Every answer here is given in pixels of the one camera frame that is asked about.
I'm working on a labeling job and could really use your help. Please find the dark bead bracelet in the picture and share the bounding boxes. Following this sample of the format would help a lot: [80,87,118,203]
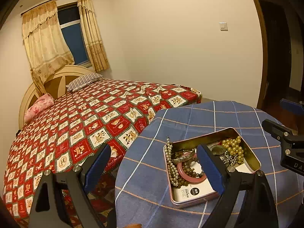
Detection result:
[222,153,238,167]

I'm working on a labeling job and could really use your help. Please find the green jade bracelet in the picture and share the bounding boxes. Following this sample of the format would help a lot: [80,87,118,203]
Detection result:
[211,145,227,157]

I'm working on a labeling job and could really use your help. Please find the pink bangle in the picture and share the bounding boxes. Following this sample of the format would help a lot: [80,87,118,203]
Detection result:
[177,154,207,184]

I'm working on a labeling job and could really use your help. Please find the gold pearl necklace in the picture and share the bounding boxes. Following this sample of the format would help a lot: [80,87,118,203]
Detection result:
[221,135,245,165]

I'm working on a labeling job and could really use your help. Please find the silver bangle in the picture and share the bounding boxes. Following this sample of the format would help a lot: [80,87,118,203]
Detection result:
[171,151,195,164]

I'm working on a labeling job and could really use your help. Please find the white pearl necklace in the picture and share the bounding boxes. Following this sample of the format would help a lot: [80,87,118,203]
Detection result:
[163,136,180,188]

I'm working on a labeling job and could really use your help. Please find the printed paper leaflet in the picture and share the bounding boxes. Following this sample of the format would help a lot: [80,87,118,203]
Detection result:
[166,139,254,203]

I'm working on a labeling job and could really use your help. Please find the pink metal tin box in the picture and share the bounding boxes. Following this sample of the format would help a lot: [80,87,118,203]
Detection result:
[163,128,261,208]

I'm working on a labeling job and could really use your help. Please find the red patterned bedspread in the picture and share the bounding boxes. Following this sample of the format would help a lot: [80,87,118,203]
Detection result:
[3,79,202,227]

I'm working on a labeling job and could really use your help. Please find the blue plaid tablecloth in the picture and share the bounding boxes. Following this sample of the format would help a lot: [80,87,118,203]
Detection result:
[115,101,303,227]

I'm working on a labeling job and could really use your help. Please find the pink floral pillow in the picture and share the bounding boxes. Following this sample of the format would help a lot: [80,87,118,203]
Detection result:
[24,93,55,124]

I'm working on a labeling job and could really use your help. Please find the checked grey pillow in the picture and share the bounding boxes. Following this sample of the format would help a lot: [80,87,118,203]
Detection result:
[66,73,103,92]

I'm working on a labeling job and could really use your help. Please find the cream wooden headboard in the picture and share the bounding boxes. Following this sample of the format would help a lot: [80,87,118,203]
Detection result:
[19,65,93,129]

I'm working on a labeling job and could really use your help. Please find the right beige curtain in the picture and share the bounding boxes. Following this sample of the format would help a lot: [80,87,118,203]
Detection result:
[77,0,109,72]

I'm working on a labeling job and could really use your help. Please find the beige curtain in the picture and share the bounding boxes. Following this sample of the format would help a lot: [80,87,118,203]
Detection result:
[77,0,109,72]
[22,1,75,96]

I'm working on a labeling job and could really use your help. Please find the left beige curtain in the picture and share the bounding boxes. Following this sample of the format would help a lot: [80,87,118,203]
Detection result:
[22,1,75,96]

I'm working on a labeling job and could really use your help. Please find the dark window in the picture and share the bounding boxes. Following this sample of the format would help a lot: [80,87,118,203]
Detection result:
[58,2,92,68]

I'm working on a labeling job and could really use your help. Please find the brown wooden door frame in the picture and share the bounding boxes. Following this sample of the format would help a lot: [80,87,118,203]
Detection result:
[244,0,269,110]

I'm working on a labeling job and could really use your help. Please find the white wall switch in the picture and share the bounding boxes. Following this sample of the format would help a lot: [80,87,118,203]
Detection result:
[219,22,228,31]

